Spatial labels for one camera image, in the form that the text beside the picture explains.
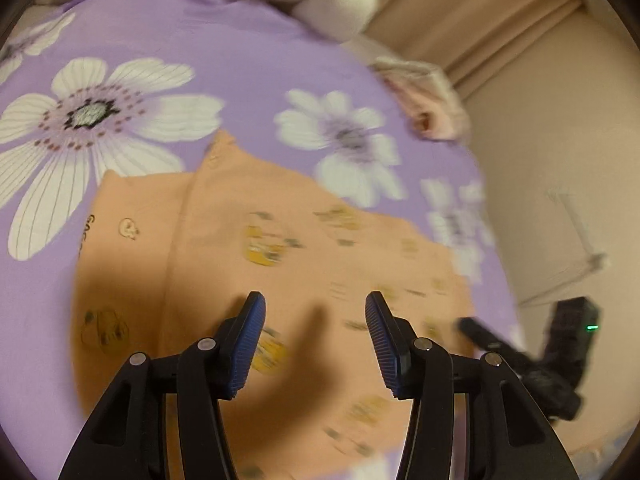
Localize orange cartoon print shirt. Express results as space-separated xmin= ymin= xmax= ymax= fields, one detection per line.
xmin=70 ymin=129 xmax=477 ymax=480

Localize folded cream and pink clothes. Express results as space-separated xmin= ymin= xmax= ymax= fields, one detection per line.
xmin=371 ymin=56 xmax=472 ymax=142

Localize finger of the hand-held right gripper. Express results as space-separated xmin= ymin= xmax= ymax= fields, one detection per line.
xmin=458 ymin=317 xmax=533 ymax=373

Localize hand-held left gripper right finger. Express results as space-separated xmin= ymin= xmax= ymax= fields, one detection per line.
xmin=365 ymin=290 xmax=578 ymax=480

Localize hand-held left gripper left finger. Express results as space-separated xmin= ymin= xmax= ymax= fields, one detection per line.
xmin=59 ymin=291 xmax=267 ymax=480

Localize beige curtain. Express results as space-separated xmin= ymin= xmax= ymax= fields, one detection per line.
xmin=360 ymin=0 xmax=587 ymax=102

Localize purple floral blanket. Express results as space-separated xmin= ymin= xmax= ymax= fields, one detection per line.
xmin=0 ymin=0 xmax=526 ymax=480

